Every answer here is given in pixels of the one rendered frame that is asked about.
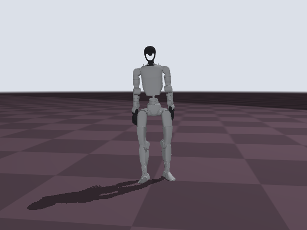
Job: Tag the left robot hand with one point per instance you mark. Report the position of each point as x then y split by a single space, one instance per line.
172 112

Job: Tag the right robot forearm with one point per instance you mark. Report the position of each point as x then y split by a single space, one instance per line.
136 104

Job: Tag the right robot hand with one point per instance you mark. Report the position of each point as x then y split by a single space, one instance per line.
134 117

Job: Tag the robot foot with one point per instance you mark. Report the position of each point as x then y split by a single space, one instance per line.
168 176
144 178

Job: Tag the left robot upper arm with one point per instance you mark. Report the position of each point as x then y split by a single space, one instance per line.
167 78

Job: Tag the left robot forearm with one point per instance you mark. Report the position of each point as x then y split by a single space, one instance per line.
170 99

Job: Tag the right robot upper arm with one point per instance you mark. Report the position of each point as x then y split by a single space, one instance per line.
136 81

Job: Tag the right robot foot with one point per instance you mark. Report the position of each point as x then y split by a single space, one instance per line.
144 178

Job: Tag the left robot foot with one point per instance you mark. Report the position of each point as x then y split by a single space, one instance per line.
168 176

